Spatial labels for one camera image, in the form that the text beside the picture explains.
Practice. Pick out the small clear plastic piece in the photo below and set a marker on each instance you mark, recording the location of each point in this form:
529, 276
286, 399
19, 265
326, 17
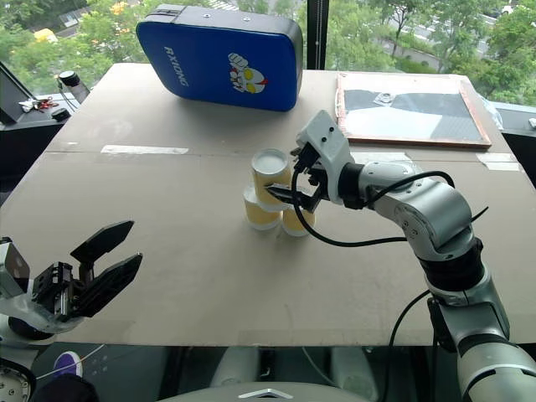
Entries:
384, 99

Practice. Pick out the blue padded kick shield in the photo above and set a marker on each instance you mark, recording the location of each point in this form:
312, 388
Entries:
218, 63

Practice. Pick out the black cylinder container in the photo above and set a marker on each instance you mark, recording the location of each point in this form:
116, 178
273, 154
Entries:
73, 84

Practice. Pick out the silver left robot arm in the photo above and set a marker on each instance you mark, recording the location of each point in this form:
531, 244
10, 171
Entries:
17, 377

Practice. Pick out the purple white shoe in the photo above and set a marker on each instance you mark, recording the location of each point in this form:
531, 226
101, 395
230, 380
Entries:
68, 365

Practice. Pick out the black side table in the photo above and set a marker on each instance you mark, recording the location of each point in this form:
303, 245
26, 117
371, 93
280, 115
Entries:
29, 125

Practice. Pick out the red small tool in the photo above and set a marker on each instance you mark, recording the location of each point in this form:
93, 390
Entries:
45, 103

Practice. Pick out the silver robot torso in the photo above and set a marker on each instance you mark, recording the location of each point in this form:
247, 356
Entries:
268, 393

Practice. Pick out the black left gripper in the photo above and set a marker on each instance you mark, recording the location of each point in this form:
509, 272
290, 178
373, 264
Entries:
54, 289

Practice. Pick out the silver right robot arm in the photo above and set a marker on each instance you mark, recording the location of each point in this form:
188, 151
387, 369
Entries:
435, 209

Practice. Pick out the yellow white paper cup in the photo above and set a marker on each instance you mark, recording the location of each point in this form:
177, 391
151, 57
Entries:
295, 224
259, 213
270, 176

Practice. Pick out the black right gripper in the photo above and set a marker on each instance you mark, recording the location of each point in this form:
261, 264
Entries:
312, 161

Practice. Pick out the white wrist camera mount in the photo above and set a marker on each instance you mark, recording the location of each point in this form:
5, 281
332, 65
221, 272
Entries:
17, 305
331, 144

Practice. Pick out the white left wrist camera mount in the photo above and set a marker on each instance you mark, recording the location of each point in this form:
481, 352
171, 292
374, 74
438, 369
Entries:
17, 305

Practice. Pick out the wood framed flat board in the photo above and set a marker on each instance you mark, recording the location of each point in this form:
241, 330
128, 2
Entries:
414, 109

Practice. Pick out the black window frame post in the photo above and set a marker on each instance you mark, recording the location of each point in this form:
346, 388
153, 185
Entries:
317, 33

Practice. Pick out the dark rounded shape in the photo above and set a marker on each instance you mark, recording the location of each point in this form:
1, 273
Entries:
67, 389

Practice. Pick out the dark side table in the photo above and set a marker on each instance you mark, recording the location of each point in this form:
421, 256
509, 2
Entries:
519, 142

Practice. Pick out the white tape strip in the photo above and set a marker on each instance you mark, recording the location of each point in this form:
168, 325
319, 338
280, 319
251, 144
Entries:
144, 149
498, 161

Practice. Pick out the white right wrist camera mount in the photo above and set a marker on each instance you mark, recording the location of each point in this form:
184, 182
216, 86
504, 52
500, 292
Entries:
331, 144

